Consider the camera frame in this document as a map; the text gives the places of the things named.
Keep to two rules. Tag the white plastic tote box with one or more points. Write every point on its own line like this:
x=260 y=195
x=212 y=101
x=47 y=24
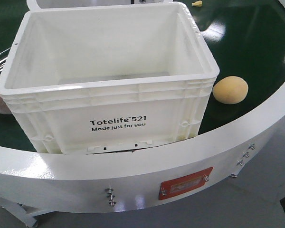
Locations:
x=104 y=79

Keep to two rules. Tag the yellow plush fruit toy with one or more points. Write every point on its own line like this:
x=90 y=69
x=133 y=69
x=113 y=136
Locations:
x=230 y=90

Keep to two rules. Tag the red warning label plate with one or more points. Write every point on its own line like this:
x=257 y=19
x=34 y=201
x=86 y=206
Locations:
x=181 y=185

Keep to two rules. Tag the small yellow toy piece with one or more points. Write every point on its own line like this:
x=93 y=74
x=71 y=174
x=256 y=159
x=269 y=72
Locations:
x=198 y=3

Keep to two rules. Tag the white table support leg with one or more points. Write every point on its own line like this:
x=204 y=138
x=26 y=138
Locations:
x=24 y=213

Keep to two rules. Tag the white round conveyor frame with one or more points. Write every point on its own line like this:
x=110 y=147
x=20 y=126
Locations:
x=253 y=46

